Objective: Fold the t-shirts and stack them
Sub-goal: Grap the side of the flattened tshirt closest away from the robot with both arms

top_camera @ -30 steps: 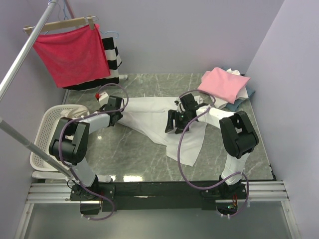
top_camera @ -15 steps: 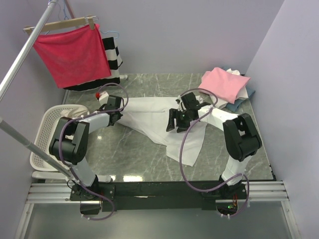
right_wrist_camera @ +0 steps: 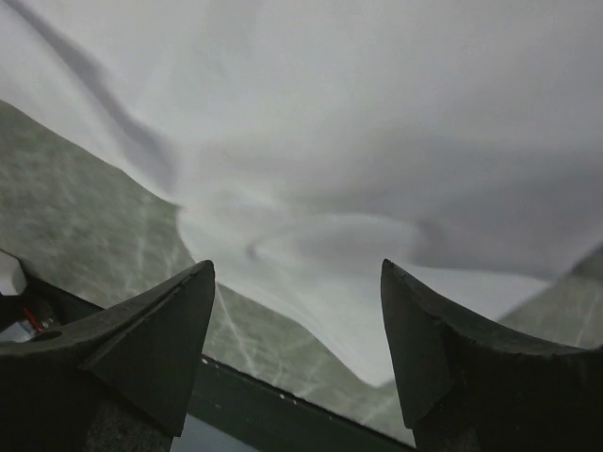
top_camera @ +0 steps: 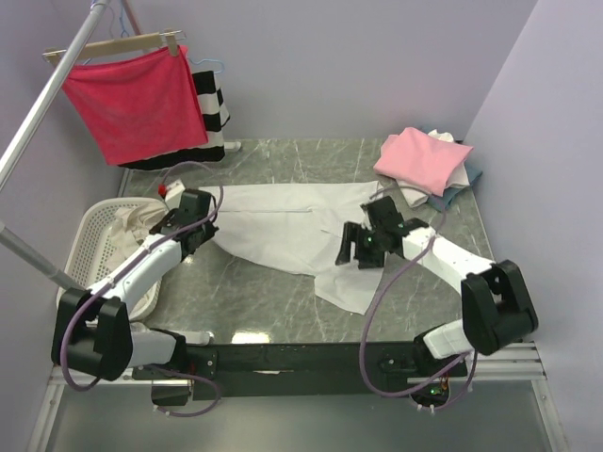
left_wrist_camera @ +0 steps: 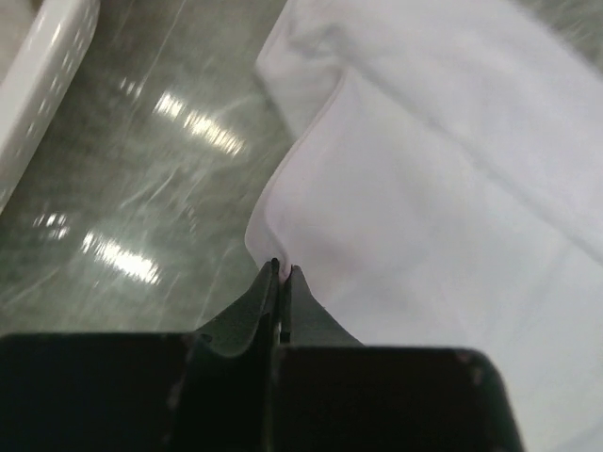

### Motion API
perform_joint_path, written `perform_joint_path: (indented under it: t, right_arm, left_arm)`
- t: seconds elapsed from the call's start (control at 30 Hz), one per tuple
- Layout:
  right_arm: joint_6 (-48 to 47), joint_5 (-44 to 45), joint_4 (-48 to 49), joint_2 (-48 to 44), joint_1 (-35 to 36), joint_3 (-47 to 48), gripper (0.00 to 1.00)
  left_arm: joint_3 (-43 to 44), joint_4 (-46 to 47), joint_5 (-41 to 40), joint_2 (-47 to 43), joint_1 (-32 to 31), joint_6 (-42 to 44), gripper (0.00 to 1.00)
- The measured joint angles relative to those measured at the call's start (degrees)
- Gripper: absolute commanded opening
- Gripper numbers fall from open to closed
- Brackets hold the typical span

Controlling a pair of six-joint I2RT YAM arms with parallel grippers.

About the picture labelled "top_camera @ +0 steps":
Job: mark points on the white t shirt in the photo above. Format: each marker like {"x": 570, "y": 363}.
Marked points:
{"x": 419, "y": 190}
{"x": 298, "y": 229}

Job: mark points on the white plastic laundry basket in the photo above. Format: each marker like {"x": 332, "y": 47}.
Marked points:
{"x": 90, "y": 249}

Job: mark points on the folded pink t shirt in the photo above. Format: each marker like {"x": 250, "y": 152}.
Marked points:
{"x": 404, "y": 157}

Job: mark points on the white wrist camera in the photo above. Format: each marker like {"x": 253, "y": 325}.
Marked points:
{"x": 366, "y": 222}
{"x": 171, "y": 194}

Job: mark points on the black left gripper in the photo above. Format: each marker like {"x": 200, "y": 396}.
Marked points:
{"x": 209, "y": 232}

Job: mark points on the blue wire hanger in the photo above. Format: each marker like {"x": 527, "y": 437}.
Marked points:
{"x": 206, "y": 64}

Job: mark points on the cream clothes in basket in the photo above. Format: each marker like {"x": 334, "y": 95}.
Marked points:
{"x": 129, "y": 229}

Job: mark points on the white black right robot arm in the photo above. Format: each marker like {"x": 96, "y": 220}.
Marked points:
{"x": 497, "y": 309}

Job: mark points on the aluminium rail frame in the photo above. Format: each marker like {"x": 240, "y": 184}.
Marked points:
{"x": 509, "y": 408}

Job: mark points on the folded white t shirt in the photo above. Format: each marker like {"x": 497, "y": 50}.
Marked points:
{"x": 419, "y": 190}

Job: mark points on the wooden clip hanger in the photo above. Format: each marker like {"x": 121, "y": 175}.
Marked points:
{"x": 138, "y": 43}

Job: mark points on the metal clothes rack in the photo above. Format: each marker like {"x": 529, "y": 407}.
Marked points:
{"x": 58, "y": 176}

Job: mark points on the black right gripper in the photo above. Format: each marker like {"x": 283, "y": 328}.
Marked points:
{"x": 351, "y": 234}

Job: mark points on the black base beam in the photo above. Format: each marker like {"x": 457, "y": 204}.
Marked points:
{"x": 326, "y": 369}

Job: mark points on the black white checkered cloth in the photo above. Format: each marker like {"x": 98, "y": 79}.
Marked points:
{"x": 215, "y": 116}

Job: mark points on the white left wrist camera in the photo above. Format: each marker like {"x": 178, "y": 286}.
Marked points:
{"x": 171, "y": 194}

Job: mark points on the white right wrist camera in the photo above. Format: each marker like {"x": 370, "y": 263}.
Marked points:
{"x": 366, "y": 222}

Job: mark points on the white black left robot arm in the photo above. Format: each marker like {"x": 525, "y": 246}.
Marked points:
{"x": 93, "y": 333}

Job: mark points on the red hanging towel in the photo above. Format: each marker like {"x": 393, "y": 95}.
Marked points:
{"x": 139, "y": 108}

